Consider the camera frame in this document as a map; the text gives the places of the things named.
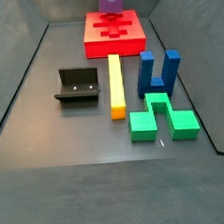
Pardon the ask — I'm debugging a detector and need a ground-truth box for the purple U-shaped block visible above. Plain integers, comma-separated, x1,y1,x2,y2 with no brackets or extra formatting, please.
98,0,123,14

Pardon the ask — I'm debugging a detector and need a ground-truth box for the yellow long bar block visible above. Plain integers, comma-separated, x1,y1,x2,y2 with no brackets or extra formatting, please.
108,54,127,120

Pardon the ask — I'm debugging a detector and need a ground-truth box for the blue U-shaped block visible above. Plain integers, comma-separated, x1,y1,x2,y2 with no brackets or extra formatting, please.
137,50,181,99

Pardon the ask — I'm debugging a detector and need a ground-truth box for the black angled fixture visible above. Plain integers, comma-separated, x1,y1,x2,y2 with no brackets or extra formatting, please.
54,67,99,102

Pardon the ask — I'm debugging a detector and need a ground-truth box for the green zigzag block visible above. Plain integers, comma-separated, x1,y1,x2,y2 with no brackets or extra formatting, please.
129,93,201,142

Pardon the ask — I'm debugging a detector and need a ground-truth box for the red board with slots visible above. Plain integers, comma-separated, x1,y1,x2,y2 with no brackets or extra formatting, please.
83,10,146,59

